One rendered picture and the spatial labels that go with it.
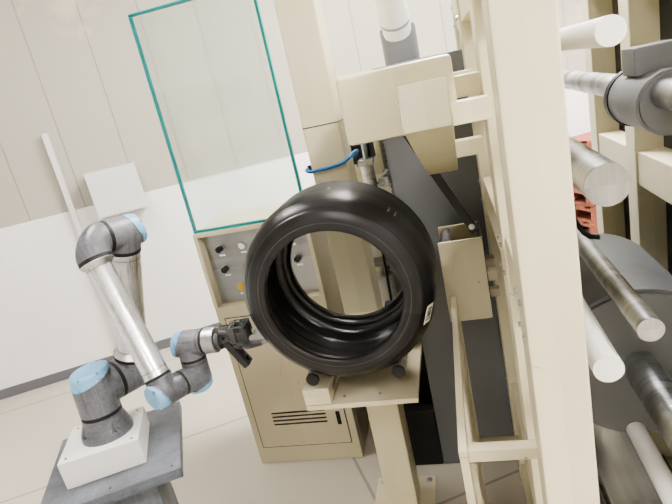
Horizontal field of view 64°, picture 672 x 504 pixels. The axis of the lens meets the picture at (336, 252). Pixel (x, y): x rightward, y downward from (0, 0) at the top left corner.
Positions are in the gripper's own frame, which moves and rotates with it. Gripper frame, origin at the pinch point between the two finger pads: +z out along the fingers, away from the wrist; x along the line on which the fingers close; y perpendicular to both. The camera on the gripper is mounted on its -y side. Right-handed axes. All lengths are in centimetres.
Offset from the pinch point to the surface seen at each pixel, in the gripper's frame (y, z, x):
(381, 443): -67, 21, 28
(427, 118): 65, 63, -45
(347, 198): 45, 36, -8
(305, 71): 81, 24, 28
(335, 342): -9.4, 17.3, 10.6
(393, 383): -21.6, 36.5, 0.8
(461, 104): 66, 70, -35
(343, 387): -21.6, 19.3, 0.9
